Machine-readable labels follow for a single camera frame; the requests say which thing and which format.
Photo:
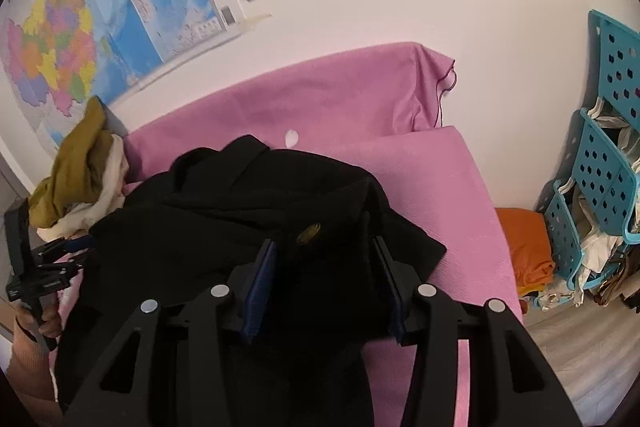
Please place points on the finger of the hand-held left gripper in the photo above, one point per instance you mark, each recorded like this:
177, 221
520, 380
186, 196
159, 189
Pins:
57, 279
65, 248

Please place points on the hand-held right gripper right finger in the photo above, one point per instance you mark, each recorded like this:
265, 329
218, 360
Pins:
392, 294

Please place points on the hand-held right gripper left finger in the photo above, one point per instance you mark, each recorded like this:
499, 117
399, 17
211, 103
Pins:
257, 292

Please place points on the black garment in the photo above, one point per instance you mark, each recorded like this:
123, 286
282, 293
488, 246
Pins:
200, 217

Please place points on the person's left hand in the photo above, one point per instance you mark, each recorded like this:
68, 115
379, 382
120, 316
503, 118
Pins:
47, 324

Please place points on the olive garment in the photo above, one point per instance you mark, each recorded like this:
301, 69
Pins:
75, 167

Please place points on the cream garment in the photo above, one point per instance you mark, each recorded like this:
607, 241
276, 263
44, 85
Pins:
112, 177

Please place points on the orange cloth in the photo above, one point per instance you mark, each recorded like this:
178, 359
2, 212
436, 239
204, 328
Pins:
525, 247

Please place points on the pink floral blanket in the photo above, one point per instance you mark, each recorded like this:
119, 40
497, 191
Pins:
350, 107

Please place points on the hanging beige bags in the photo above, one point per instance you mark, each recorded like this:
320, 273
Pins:
620, 282

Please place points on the blue plastic basket rack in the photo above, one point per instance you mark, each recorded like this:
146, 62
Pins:
605, 167

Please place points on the clear tape strip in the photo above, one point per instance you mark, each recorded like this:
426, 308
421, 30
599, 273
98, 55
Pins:
256, 22

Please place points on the colourful wall map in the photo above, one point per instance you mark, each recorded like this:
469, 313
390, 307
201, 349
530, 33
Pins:
75, 32

